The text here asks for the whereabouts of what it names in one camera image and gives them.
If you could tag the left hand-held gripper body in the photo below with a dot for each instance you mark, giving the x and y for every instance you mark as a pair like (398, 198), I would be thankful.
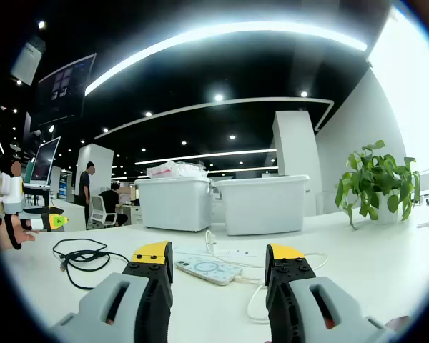
(13, 193)

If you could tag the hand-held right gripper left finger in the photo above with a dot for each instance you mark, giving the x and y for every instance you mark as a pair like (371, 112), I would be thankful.
(103, 314)

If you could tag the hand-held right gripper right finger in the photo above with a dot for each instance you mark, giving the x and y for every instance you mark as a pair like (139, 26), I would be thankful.
(343, 318)

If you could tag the white desktop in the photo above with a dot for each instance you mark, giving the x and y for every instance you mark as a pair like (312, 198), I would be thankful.
(361, 250)

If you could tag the person's left hand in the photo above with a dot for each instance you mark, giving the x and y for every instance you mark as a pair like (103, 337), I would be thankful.
(21, 236)

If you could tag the person's right hand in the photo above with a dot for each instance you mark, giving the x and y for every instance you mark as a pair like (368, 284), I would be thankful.
(398, 323)

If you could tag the white-framed standing monitor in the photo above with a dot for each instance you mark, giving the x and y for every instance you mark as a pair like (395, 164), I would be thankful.
(44, 160)

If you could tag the white office chair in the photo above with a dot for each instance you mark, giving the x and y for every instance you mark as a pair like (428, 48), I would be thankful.
(99, 211)

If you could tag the white patterned smartphone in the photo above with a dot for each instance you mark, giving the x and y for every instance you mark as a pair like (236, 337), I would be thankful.
(207, 269)

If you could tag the hanging dark monitor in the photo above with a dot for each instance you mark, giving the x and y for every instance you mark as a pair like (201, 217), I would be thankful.
(62, 89)

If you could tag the white plastic storage box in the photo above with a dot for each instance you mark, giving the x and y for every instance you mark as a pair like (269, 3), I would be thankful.
(264, 207)
(173, 203)

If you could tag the white ceiling panel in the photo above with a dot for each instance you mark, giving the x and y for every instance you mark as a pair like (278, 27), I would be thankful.
(28, 62)

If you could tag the white plastic bags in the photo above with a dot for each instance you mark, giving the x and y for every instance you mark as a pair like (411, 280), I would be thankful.
(175, 169)

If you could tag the potted green plant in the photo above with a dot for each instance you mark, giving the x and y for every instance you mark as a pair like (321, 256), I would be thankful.
(375, 175)

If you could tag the long curved ceiling light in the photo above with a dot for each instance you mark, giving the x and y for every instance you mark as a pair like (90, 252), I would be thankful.
(214, 32)

